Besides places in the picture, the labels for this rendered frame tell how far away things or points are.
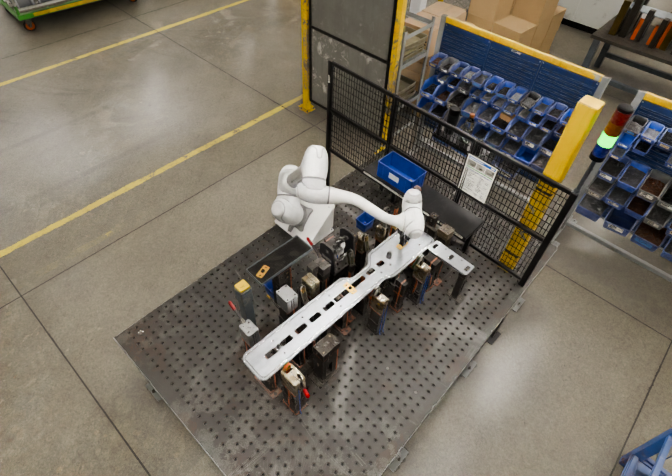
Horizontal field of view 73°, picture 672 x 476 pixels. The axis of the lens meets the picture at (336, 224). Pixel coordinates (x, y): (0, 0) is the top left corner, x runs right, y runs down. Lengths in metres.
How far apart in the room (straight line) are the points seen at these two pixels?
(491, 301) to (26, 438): 3.14
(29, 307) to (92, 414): 1.13
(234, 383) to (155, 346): 0.53
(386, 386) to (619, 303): 2.47
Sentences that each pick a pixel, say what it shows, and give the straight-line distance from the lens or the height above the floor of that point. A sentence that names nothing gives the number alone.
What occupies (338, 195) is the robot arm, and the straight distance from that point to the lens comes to 2.48.
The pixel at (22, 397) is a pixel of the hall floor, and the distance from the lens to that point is 3.94.
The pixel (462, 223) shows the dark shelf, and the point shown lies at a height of 1.03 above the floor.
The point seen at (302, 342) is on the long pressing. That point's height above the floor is 1.00.
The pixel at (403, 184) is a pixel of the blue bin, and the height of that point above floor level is 1.10.
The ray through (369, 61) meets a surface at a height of 0.97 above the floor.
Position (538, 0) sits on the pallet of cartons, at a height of 1.01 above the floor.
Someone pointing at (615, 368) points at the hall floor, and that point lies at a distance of 4.14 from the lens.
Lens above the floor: 3.16
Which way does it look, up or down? 48 degrees down
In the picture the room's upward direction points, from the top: 3 degrees clockwise
